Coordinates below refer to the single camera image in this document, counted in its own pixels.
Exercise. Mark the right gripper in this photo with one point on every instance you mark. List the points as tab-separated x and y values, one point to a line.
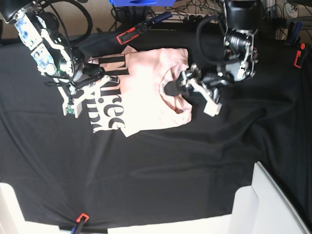
87	76

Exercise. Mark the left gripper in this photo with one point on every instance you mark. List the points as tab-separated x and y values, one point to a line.
210	80

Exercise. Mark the pink T-shirt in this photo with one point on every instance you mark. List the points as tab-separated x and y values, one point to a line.
134	100

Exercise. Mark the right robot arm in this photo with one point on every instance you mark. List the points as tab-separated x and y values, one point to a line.
57	56

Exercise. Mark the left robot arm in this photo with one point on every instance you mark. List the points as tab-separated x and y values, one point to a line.
239	24

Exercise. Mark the top orange blue clamp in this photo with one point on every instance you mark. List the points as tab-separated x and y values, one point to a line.
141	28

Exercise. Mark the orange blue clamp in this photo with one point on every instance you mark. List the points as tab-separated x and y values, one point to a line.
141	28
80	222
293	39

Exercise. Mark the blue box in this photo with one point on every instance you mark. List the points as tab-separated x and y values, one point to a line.
150	3

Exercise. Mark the black table cloth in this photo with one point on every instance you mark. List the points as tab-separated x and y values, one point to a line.
59	168

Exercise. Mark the right orange blue clamp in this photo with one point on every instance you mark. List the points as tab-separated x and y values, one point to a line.
293	39

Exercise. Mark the bottom orange blue clamp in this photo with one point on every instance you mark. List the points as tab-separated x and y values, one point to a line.
80	222

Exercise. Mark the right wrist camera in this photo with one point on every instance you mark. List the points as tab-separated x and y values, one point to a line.
73	109

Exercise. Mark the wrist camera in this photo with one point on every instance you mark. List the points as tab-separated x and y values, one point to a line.
212	109
73	109

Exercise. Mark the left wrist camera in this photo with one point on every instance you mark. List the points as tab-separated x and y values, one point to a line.
212	109

